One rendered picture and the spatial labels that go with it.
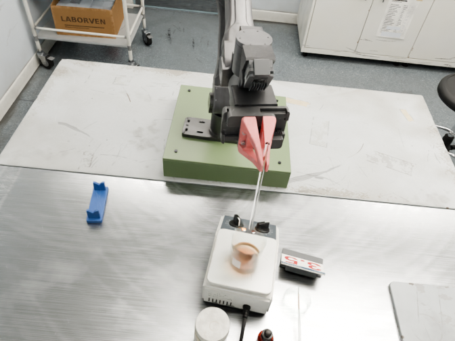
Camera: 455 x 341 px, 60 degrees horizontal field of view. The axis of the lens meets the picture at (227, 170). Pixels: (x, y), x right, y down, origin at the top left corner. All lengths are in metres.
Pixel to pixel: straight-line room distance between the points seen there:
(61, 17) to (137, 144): 1.95
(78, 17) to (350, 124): 2.09
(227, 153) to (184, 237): 0.23
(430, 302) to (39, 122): 1.05
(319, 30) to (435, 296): 2.49
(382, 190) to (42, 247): 0.81
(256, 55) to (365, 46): 2.75
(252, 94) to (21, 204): 0.61
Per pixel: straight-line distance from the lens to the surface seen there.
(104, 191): 0.97
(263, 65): 0.57
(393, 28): 3.29
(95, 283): 0.86
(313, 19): 3.13
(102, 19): 2.86
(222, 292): 0.76
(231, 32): 0.75
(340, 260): 0.92
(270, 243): 0.79
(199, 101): 1.12
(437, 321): 0.93
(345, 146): 1.16
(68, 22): 2.95
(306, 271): 0.85
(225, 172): 0.96
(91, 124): 1.16
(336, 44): 3.26
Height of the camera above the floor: 1.65
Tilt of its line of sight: 47 degrees down
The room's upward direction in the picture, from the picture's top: 7 degrees clockwise
